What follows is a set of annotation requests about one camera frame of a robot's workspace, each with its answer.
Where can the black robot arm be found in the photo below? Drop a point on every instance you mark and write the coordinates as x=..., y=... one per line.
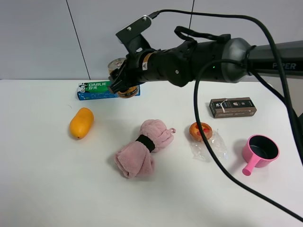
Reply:
x=228, y=62

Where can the gold drink can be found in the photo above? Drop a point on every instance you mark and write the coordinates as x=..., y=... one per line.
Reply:
x=129, y=92

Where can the dark brown rectangular box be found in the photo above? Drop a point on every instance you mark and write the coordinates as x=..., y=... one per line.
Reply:
x=232, y=107

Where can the orange yellow mango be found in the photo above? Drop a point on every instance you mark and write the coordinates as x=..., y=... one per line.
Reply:
x=81, y=123

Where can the toy fruit tart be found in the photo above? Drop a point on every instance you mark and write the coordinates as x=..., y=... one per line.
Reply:
x=195, y=133

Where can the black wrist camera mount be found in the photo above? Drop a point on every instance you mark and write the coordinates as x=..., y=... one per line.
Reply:
x=131, y=35

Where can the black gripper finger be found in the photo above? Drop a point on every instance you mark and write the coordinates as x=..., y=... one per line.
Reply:
x=116, y=76

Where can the green blue toothpaste box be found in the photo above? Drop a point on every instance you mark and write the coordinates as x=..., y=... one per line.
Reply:
x=95, y=90

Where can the pink rolled towel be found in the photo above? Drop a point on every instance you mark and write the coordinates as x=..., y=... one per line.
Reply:
x=135, y=159

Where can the pink saucepan with handle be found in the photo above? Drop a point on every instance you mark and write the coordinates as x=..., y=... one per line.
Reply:
x=258, y=152

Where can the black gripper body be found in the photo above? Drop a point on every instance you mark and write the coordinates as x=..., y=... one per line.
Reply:
x=178, y=65

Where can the clear plastic wrapper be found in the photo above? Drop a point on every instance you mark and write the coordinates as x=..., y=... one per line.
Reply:
x=217, y=144

